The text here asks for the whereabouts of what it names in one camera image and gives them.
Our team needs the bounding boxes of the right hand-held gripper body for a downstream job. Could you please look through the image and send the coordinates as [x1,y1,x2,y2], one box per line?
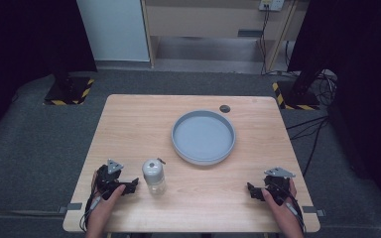
[262,166,297,206]

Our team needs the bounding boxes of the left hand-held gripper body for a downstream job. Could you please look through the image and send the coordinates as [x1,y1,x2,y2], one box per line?
[95,159,129,200]

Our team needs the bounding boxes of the clear bottle with grey cap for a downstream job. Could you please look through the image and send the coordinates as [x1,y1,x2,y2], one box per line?
[141,158,168,196]

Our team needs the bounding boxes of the grey round tray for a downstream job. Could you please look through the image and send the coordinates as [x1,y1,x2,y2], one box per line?
[170,109,237,167]

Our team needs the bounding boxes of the person's left hand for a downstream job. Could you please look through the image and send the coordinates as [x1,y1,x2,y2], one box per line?
[90,170,127,214]

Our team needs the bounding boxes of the person's right hand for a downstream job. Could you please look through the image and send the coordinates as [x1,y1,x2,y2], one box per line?
[260,178,299,221]

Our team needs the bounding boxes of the black stand with striped base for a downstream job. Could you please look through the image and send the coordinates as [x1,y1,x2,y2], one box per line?
[43,49,96,107]
[271,63,326,111]

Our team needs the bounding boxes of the dark curtain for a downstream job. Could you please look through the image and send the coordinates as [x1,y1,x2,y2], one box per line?
[0,0,98,148]
[287,0,381,209]

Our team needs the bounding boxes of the white panel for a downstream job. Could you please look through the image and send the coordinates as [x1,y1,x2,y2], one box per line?
[75,0,151,62]

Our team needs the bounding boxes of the white power strip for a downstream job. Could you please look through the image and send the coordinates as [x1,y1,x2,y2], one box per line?
[258,0,285,12]

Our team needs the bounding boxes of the right hand-held gripper cable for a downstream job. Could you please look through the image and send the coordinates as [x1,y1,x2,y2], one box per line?
[276,182,308,235]

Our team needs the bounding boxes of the hand-held gripper cable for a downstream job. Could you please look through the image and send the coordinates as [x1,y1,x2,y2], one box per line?
[276,182,308,235]
[78,186,103,233]

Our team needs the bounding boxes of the left hand-held gripper cable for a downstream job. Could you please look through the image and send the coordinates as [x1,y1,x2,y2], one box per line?
[78,186,103,233]

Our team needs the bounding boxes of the grey table bracket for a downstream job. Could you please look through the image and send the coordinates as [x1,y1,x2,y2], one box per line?
[58,202,83,214]
[302,205,326,218]

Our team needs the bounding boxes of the black floor cables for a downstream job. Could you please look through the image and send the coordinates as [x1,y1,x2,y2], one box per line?
[285,114,331,177]

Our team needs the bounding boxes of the tangled black cable bundle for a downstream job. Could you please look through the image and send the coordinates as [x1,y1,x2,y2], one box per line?
[312,68,339,107]

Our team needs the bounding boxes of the black power cables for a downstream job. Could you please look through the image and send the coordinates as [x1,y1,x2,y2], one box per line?
[258,8,271,76]

